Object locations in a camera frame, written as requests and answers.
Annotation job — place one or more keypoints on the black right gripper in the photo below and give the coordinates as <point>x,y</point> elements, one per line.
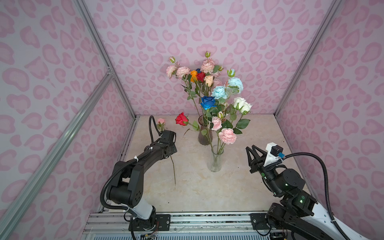
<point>258,164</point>

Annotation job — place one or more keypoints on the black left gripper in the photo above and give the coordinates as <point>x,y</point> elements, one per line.
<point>174,149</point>

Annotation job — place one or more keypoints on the small pink rosebud stem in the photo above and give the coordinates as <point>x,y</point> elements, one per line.
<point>161,127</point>

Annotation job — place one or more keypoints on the pink ribbed glass vase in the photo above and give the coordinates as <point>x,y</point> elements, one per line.
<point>205,134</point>

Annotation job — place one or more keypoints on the clear frosted glass vase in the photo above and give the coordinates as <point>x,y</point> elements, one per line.
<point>214,163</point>

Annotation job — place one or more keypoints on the white artificial rose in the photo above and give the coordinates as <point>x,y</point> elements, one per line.
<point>237,112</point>

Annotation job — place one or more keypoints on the orange artificial rose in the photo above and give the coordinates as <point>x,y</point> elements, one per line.
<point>194,82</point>

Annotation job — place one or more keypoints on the small red artificial rose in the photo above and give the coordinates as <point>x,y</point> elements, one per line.
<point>201,81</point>

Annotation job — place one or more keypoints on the peach artificial rose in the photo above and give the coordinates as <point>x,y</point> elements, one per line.
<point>209,80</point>

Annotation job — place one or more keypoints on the light blue carnation spray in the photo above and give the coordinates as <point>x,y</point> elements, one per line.
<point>233,87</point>

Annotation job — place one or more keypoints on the pink rosebud spray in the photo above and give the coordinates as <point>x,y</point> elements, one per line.
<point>208,64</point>

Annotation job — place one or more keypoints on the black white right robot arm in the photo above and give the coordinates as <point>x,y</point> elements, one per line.
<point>298,211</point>

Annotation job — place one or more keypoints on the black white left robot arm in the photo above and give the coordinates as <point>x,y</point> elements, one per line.
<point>124,189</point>

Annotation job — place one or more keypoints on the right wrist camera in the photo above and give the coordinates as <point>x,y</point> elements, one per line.
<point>274,154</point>

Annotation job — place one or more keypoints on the aluminium frame left post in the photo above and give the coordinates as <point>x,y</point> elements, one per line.
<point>91,27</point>

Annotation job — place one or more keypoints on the aluminium frame post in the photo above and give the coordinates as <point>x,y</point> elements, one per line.
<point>91,27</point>
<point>326,23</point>

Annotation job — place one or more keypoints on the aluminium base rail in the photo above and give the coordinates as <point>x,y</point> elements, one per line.
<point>187,226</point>

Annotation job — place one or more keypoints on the aluminium frame right post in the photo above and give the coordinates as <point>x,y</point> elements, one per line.
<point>326,23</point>

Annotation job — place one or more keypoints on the aluminium frame left diagonal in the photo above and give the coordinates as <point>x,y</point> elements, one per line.
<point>20,205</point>

